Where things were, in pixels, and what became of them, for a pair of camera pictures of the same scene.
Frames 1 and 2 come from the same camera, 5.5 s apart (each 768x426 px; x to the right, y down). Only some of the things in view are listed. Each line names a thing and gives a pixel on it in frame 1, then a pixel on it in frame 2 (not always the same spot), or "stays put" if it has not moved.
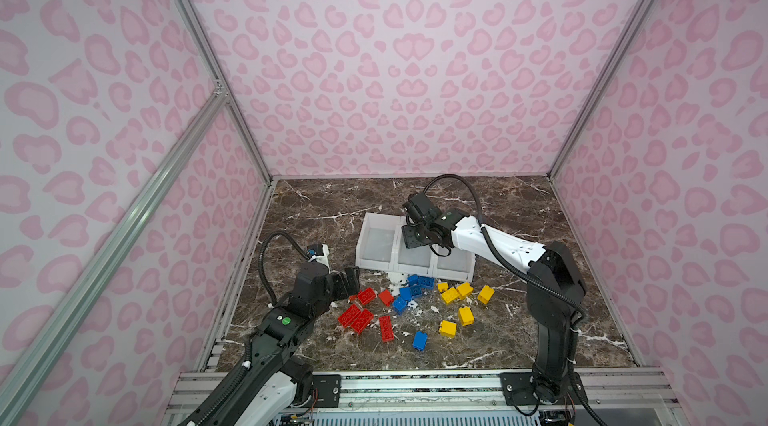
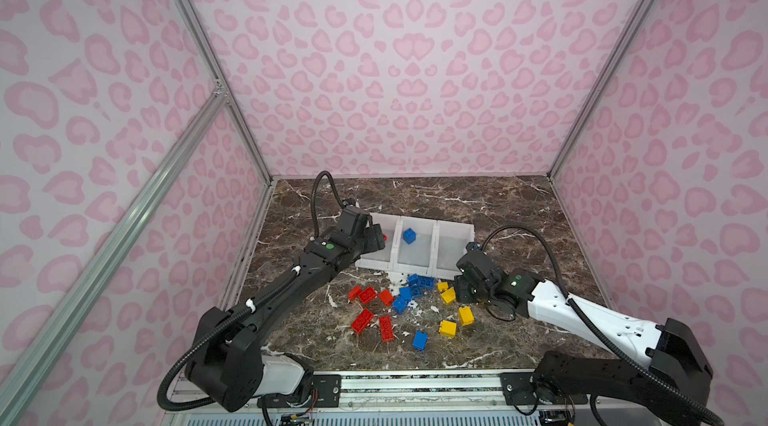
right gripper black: x=408 y=236 → x=460 y=283
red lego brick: x=366 y=296 stays put
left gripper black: x=344 y=290 → x=374 y=237
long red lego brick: x=386 y=326 stays put
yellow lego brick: x=449 y=295 stays put
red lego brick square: x=386 y=297 stays put
